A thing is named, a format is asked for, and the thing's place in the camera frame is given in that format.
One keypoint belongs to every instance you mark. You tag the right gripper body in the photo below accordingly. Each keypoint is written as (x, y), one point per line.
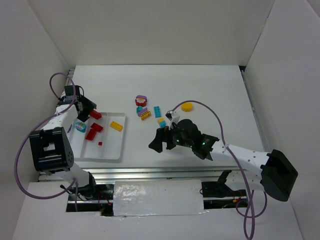
(169, 137)

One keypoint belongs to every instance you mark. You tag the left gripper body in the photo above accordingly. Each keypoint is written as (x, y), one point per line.
(85, 110)

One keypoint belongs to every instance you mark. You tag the teal frog brick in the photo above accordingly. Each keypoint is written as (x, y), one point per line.
(80, 126)

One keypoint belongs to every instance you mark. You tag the red long brick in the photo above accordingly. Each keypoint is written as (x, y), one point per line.
(91, 135)

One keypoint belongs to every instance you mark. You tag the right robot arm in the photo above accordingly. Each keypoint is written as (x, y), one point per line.
(271, 172)

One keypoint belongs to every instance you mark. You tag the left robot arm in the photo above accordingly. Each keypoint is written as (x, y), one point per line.
(50, 147)

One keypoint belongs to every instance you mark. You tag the yellow teal small brick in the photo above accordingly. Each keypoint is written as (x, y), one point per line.
(161, 122)

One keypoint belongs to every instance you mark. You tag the yellow round brick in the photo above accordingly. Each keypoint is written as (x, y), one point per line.
(187, 107)

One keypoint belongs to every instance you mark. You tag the yellow striped brick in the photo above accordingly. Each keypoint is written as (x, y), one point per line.
(146, 114)

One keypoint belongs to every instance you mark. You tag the teal flat brick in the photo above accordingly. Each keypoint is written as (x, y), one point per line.
(157, 112)

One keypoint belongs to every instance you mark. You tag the teal purple brick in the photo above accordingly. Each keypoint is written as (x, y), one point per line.
(140, 110)

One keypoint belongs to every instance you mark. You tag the white divided tray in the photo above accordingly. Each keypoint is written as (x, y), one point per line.
(112, 140)

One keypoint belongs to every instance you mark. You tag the purple red flower brick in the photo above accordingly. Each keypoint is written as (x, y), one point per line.
(141, 100)

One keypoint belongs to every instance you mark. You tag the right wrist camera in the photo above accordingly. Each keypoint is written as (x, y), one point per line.
(173, 118)

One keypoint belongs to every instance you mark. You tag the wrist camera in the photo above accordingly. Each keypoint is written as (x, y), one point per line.
(173, 118)
(69, 93)

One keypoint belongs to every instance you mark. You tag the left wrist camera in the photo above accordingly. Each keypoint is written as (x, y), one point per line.
(69, 93)

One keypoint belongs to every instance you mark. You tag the aluminium frame rail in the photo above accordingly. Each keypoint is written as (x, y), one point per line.
(104, 175)

